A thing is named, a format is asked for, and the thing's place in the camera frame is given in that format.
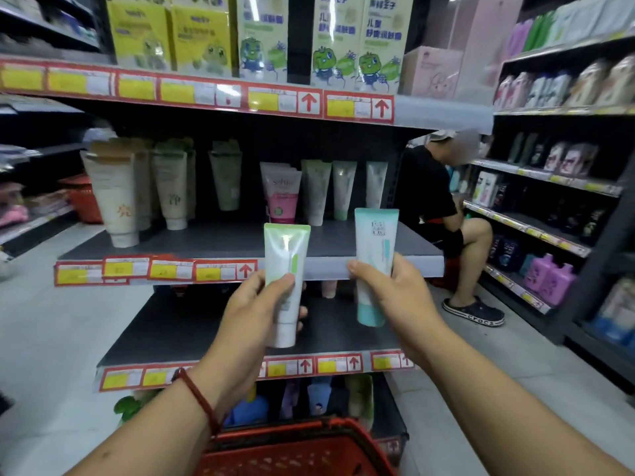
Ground person's right hand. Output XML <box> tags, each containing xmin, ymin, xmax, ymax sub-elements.
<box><xmin>347</xmin><ymin>252</ymin><xmax>450</xmax><ymax>368</ymax></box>

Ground person's left hand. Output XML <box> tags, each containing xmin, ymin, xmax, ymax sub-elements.
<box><xmin>190</xmin><ymin>270</ymin><xmax>309</xmax><ymax>426</ymax></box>

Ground teal and white tube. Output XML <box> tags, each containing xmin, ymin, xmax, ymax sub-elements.
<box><xmin>354</xmin><ymin>208</ymin><xmax>400</xmax><ymax>328</ymax></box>

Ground white tube with green stripe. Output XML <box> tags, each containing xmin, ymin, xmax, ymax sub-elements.
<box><xmin>263</xmin><ymin>223</ymin><xmax>312</xmax><ymax>349</ymax></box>

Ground person's left forearm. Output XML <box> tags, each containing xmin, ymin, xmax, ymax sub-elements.
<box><xmin>64</xmin><ymin>371</ymin><xmax>219</xmax><ymax>476</ymax></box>

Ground person's right forearm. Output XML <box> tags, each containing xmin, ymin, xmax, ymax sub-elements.
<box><xmin>418</xmin><ymin>323</ymin><xmax>635</xmax><ymax>476</ymax></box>

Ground grey metal shelving unit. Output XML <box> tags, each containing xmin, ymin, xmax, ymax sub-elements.
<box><xmin>0</xmin><ymin>54</ymin><xmax>495</xmax><ymax>467</ymax></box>

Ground row of red price labels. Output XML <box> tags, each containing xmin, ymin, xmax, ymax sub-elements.
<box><xmin>0</xmin><ymin>60</ymin><xmax>396</xmax><ymax>126</ymax></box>
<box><xmin>98</xmin><ymin>350</ymin><xmax>415</xmax><ymax>393</ymax></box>
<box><xmin>54</xmin><ymin>254</ymin><xmax>259</xmax><ymax>287</ymax></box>

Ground white tube with green bottom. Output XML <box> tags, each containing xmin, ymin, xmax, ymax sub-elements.
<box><xmin>332</xmin><ymin>160</ymin><xmax>358</xmax><ymax>222</ymax></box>

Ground pink and white tube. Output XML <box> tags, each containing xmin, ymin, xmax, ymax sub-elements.
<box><xmin>260</xmin><ymin>162</ymin><xmax>303</xmax><ymax>225</ymax></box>

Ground white tube with mint top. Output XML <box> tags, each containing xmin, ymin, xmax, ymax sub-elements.
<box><xmin>301</xmin><ymin>159</ymin><xmax>332</xmax><ymax>227</ymax></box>

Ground purple slim bottle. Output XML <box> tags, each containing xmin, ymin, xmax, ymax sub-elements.
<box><xmin>279</xmin><ymin>378</ymin><xmax>301</xmax><ymax>420</ymax></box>

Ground blue cartoon pack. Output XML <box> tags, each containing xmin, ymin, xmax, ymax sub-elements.
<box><xmin>306</xmin><ymin>376</ymin><xmax>333</xmax><ymax>418</ymax></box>

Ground blue cartoon bottle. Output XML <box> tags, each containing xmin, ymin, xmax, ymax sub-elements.
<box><xmin>224</xmin><ymin>385</ymin><xmax>270</xmax><ymax>428</ymax></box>

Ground pale green tube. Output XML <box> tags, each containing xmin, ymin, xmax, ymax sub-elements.
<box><xmin>208</xmin><ymin>140</ymin><xmax>243</xmax><ymax>213</ymax></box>

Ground green and white tube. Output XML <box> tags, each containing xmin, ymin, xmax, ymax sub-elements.
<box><xmin>345</xmin><ymin>374</ymin><xmax>375</xmax><ymax>433</ymax></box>

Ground white product boxes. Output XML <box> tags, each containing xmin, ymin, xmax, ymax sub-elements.
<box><xmin>471</xmin><ymin>170</ymin><xmax>500</xmax><ymax>208</ymax></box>

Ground white tube with green top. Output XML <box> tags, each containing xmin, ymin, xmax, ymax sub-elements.
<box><xmin>151</xmin><ymin>142</ymin><xmax>189</xmax><ymax>231</ymax></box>

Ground red plastic shopping basket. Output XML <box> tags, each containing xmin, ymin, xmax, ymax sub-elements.
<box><xmin>193</xmin><ymin>416</ymin><xmax>398</xmax><ymax>476</ymax></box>

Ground pink detergent bottle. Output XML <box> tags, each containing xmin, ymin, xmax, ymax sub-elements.
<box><xmin>539</xmin><ymin>263</ymin><xmax>579</xmax><ymax>307</ymax></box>
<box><xmin>523</xmin><ymin>253</ymin><xmax>555</xmax><ymax>294</ymax></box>

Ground green leaf shaped pack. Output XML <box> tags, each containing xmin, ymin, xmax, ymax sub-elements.
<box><xmin>113</xmin><ymin>389</ymin><xmax>164</xmax><ymax>423</ymax></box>

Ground large beige tube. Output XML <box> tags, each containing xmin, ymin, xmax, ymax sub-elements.
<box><xmin>81</xmin><ymin>142</ymin><xmax>141</xmax><ymax>249</ymax></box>

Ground pink cardboard box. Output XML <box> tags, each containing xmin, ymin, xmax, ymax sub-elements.
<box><xmin>399</xmin><ymin>46</ymin><xmax>465</xmax><ymax>100</ymax></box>

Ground row of dark bottles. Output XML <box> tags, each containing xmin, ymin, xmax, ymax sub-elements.
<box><xmin>545</xmin><ymin>197</ymin><xmax>609</xmax><ymax>245</ymax></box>

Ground dark side shelving unit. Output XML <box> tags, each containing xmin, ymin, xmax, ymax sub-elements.
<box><xmin>462</xmin><ymin>32</ymin><xmax>635</xmax><ymax>389</ymax></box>

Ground pale green frog print box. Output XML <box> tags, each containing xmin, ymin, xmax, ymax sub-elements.
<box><xmin>311</xmin><ymin>0</ymin><xmax>364</xmax><ymax>91</ymax></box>
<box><xmin>236</xmin><ymin>0</ymin><xmax>289</xmax><ymax>85</ymax></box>
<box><xmin>358</xmin><ymin>0</ymin><xmax>414</xmax><ymax>95</ymax></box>

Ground blue and white packs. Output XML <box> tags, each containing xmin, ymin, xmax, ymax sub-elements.
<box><xmin>592</xmin><ymin>276</ymin><xmax>635</xmax><ymax>344</ymax></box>

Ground yellow frog print box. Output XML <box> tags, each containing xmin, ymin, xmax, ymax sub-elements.
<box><xmin>170</xmin><ymin>5</ymin><xmax>233</xmax><ymax>78</ymax></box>
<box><xmin>106</xmin><ymin>0</ymin><xmax>173</xmax><ymax>71</ymax></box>

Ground pink pillar panel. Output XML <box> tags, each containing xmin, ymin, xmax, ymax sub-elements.
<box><xmin>455</xmin><ymin>0</ymin><xmax>525</xmax><ymax>105</ymax></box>

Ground row of refill pouches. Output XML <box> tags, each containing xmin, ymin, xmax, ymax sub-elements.
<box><xmin>492</xmin><ymin>53</ymin><xmax>635</xmax><ymax>110</ymax></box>

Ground dark shelving unit with goods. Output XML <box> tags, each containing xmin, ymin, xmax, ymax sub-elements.
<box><xmin>0</xmin><ymin>0</ymin><xmax>101</xmax><ymax>259</ymax></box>

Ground row of pastel bottles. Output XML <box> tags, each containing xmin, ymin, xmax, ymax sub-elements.
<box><xmin>505</xmin><ymin>0</ymin><xmax>635</xmax><ymax>59</ymax></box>

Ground red cord bracelet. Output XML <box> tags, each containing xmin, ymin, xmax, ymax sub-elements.
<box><xmin>172</xmin><ymin>368</ymin><xmax>222</xmax><ymax>437</ymax></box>

